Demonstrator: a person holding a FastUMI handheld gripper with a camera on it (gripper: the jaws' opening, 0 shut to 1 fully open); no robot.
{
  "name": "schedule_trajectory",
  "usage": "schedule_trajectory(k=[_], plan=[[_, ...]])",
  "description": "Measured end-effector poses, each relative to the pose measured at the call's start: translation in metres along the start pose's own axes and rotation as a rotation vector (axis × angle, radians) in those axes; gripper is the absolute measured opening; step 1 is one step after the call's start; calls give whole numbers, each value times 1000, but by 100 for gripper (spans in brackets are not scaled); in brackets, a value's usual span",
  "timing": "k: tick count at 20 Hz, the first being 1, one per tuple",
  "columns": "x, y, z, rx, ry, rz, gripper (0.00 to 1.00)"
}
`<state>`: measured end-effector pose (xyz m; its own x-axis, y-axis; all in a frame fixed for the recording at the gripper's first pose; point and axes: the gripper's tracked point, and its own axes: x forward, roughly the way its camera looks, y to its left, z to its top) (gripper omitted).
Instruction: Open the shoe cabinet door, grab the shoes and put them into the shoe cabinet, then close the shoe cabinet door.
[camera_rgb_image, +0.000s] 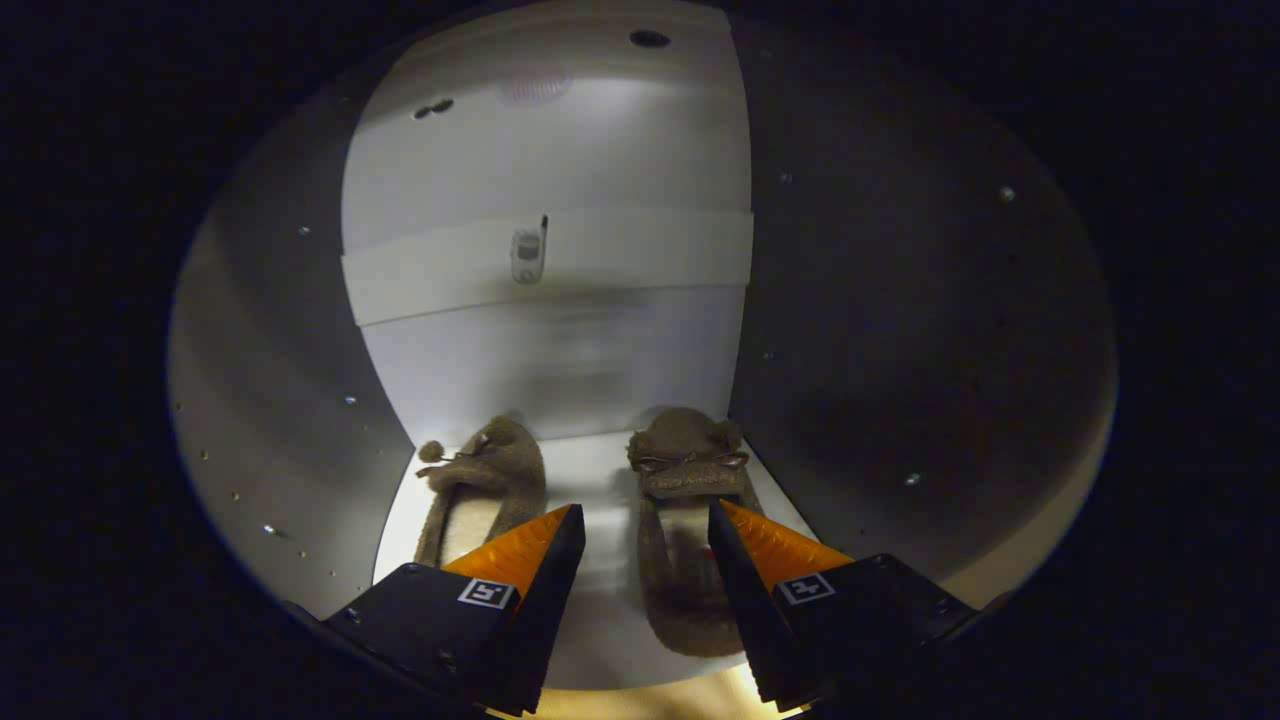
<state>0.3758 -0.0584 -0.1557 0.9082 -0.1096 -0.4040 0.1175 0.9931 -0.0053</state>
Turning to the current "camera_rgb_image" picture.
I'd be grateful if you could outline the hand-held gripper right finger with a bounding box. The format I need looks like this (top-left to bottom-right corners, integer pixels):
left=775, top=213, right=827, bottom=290
left=707, top=498, right=986, bottom=713

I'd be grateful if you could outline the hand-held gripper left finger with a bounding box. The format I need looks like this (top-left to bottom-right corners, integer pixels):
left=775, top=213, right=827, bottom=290
left=285, top=503, right=587, bottom=717

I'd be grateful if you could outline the brown fuzzy slipper shoe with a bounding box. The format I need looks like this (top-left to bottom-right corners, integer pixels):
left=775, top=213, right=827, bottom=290
left=627, top=405, right=776, bottom=659
left=413, top=415, right=549, bottom=571

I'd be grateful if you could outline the grey shoe cabinet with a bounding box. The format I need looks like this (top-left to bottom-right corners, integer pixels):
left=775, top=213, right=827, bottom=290
left=168, top=0, right=1119, bottom=691

